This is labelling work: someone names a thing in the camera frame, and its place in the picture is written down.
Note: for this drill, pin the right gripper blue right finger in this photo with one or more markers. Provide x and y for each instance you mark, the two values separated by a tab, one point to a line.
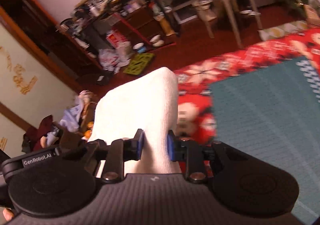
177	148

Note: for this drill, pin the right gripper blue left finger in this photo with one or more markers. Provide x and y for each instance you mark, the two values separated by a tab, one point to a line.
133	147

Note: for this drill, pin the white knit v-neck sweater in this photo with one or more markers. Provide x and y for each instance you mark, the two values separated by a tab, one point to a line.
149	103

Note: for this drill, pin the person left hand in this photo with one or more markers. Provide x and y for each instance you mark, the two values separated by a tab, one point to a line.
8	214

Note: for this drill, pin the red patterned christmas blanket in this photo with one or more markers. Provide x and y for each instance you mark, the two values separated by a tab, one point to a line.
195	116

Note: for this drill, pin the green perforated floor mat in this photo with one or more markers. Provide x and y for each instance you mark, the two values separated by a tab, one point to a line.
138	64

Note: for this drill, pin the white plastic bag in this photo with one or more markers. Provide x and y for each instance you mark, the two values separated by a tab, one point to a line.
111	61

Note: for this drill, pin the blue white ceramic bowl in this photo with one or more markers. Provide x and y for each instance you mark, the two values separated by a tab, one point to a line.
139	48

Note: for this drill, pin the green cutting mat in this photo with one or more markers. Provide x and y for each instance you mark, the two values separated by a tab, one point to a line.
273	115

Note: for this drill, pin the brown wooden drawer cabinet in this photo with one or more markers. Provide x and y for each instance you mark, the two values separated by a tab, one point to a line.
140	25

